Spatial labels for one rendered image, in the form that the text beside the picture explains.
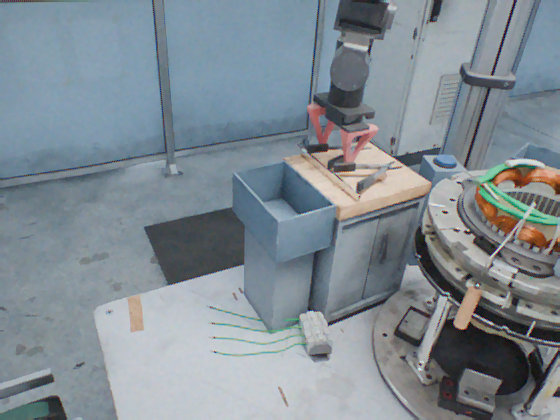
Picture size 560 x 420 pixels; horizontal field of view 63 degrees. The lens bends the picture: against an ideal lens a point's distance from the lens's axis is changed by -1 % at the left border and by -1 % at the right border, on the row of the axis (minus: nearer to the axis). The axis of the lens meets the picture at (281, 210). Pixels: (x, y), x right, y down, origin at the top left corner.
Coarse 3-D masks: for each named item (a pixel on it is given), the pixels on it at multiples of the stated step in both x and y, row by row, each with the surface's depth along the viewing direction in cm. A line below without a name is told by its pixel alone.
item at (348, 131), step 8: (328, 112) 78; (336, 120) 76; (344, 128) 75; (352, 128) 75; (360, 128) 75; (368, 128) 76; (376, 128) 78; (344, 136) 76; (352, 136) 76; (368, 136) 78; (344, 144) 77; (360, 144) 80; (344, 152) 79; (352, 152) 81; (344, 160) 81; (352, 160) 81
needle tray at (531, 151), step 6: (528, 144) 99; (534, 144) 99; (522, 150) 97; (528, 150) 100; (534, 150) 99; (540, 150) 98; (546, 150) 97; (552, 150) 97; (516, 156) 95; (522, 156) 100; (528, 156) 100; (534, 156) 100; (540, 156) 99; (546, 156) 98; (552, 156) 97; (558, 156) 96; (540, 162) 99; (546, 162) 98; (552, 162) 98; (558, 162) 97; (558, 168) 97
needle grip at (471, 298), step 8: (472, 288) 60; (464, 296) 61; (472, 296) 59; (480, 296) 60; (464, 304) 60; (472, 304) 60; (464, 312) 61; (472, 312) 61; (456, 320) 62; (464, 320) 61
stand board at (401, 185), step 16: (352, 144) 93; (368, 144) 94; (288, 160) 86; (304, 160) 86; (320, 160) 87; (368, 160) 88; (384, 160) 88; (304, 176) 81; (320, 176) 81; (352, 176) 82; (400, 176) 83; (416, 176) 84; (336, 192) 77; (368, 192) 78; (384, 192) 78; (400, 192) 79; (416, 192) 81; (352, 208) 74; (368, 208) 77
